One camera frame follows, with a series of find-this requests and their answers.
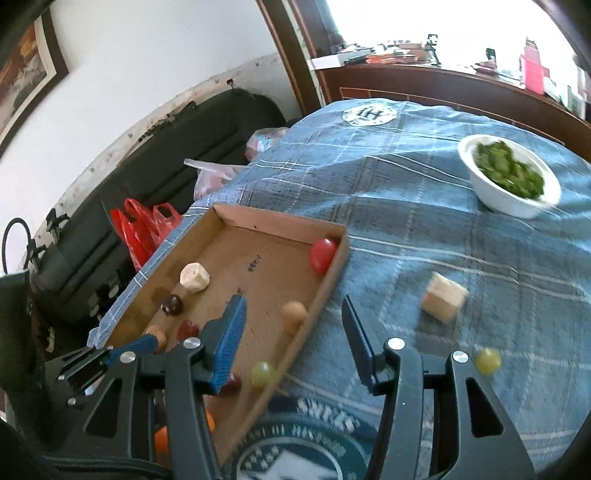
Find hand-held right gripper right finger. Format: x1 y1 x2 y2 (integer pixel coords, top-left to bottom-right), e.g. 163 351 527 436
341 295 537 480

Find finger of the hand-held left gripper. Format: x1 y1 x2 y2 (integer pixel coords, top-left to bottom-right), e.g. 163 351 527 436
65 367 114 409
56 333 160 385

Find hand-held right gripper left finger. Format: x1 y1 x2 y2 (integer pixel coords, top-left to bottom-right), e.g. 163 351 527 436
69 294 247 480

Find green grape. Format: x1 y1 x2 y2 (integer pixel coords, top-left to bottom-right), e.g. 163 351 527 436
475 347 502 374
250 361 277 387

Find white lumpy fruit piece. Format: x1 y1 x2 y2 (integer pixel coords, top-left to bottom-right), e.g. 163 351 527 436
179 262 211 292

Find brown cardboard tray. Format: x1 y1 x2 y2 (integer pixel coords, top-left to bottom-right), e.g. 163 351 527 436
104 204 349 467

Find red tomato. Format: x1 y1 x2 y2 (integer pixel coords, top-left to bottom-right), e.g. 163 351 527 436
308 237 338 275

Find light wooden block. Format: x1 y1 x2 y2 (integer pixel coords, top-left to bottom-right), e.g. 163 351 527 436
420 271 469 323

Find red plastic bag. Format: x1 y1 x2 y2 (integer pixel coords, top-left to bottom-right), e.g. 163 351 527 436
152 203 183 236
110 198 160 273

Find blue plaid tablecloth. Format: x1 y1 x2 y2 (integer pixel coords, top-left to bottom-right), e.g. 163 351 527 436
88 98 591 480

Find clear pink plastic bag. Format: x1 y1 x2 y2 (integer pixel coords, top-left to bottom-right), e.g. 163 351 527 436
184 158 241 199
245 127 289 162

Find white bowl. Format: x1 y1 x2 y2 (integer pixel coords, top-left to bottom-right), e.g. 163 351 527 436
457 134 561 220

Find green leafy vegetables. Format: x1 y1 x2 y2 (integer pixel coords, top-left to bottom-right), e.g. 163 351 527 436
475 141 546 199

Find brown wooden headboard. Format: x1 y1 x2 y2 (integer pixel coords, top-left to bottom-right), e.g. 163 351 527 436
316 62 591 162

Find white flat box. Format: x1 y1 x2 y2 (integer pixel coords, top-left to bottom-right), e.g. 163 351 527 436
308 53 352 71

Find pink bottle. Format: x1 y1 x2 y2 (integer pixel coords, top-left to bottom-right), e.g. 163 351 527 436
521 37 544 95

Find black cable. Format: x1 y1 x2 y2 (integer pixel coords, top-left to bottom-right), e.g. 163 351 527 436
2 217 34 274

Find large framed wall picture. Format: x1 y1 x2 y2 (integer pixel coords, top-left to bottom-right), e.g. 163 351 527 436
0 9 70 158

